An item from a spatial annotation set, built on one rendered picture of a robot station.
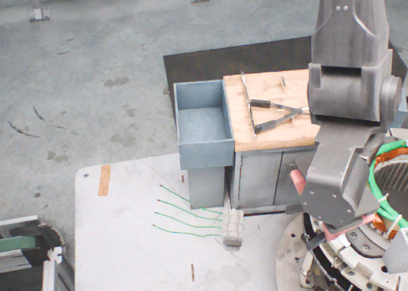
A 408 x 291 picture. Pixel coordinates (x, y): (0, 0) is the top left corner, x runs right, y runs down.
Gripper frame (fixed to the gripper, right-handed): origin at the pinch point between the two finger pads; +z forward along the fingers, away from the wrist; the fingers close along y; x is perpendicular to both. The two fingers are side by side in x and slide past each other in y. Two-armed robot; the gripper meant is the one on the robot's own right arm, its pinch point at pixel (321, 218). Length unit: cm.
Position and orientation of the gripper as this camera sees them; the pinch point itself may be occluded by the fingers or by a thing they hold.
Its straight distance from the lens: 68.9
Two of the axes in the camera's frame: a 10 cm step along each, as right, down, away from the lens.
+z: -0.2, 6.3, 7.8
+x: 9.2, -2.9, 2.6
